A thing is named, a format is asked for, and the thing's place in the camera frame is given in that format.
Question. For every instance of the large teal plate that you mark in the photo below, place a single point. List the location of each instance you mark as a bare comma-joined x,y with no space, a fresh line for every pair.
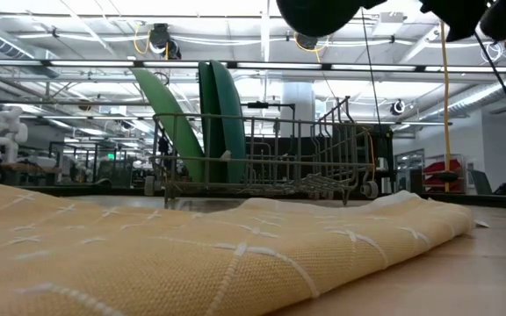
233,131

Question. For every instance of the dark green plate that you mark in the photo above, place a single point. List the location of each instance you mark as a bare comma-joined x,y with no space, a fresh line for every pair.
207,131

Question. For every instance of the light green plate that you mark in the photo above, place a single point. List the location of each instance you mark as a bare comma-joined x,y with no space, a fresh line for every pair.
174,123

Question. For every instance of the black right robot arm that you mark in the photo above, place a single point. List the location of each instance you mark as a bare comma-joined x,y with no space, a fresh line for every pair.
323,17

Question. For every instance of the white round column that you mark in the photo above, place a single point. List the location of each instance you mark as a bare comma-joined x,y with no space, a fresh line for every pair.
297,105

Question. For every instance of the orange checked cloth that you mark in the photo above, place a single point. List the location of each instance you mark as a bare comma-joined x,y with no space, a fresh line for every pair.
147,254

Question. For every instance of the ceiling light strip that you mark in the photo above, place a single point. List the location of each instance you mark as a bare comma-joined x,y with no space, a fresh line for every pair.
90,63

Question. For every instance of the red storage shelf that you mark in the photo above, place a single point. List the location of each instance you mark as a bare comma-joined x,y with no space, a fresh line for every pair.
442,173

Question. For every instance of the black round puck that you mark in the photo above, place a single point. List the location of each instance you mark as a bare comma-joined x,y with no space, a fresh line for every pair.
447,176

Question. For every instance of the white cloth label tag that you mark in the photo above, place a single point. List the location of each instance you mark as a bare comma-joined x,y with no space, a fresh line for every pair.
482,224

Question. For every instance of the white robot figure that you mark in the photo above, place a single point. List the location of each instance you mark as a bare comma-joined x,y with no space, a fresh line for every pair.
9,131

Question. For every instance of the black metal rig frame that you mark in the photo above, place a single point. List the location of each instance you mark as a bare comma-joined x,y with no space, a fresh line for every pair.
81,191

